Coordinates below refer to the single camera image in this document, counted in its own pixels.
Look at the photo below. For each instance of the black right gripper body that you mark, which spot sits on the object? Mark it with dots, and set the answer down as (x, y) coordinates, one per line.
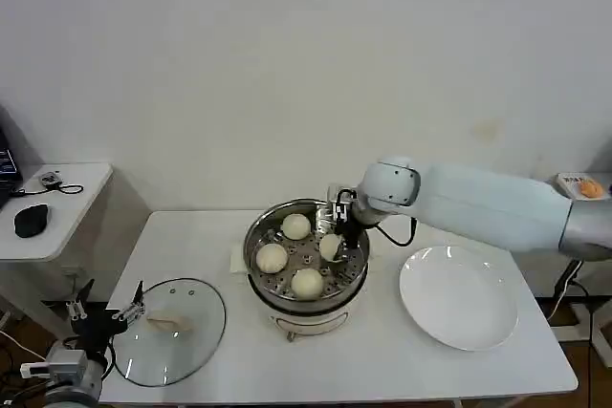
(350, 229)

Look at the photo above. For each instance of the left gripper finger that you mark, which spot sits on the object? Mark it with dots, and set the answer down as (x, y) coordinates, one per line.
(136, 307)
(79, 305)

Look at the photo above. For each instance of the round glass lid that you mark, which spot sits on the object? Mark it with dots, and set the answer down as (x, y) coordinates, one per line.
(191, 331)

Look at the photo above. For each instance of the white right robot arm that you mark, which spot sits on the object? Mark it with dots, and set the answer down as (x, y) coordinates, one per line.
(478, 202)

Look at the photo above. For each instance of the orange round object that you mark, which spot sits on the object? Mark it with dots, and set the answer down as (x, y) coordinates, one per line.
(590, 188)

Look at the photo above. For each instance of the small grey device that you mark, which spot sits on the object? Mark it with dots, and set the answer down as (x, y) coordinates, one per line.
(49, 177)

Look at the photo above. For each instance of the steel steamer pot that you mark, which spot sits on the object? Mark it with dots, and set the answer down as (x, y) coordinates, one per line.
(272, 236)

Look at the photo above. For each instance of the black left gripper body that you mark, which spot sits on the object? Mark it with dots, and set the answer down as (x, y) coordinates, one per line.
(98, 327)

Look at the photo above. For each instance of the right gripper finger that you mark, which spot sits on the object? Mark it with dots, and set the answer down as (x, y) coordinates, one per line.
(339, 229)
(343, 256)

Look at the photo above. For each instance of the dark laptop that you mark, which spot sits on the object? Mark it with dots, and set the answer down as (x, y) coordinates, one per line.
(6, 164)

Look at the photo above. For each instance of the black computer mouse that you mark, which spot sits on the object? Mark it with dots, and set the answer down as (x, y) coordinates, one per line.
(31, 220)

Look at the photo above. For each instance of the white steamed bun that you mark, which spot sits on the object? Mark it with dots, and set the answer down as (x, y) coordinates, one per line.
(306, 283)
(329, 246)
(295, 226)
(271, 257)

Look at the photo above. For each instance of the white round plate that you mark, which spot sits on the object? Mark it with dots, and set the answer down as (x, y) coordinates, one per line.
(459, 298)

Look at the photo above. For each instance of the white side table with box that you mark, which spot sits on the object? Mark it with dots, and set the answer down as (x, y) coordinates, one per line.
(595, 327)

